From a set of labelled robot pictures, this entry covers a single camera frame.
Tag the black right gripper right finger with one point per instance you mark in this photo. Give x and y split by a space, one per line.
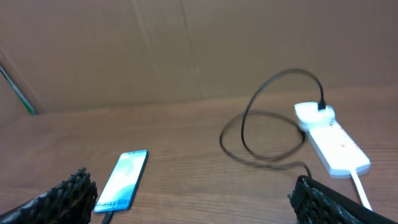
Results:
315 203

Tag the white power strip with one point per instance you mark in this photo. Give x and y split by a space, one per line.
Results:
338 152

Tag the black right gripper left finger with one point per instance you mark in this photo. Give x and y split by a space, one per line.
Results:
71 201

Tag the black smartphone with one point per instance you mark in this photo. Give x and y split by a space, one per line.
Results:
120 189

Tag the white charger plug adapter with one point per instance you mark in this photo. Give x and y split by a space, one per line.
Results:
309 116

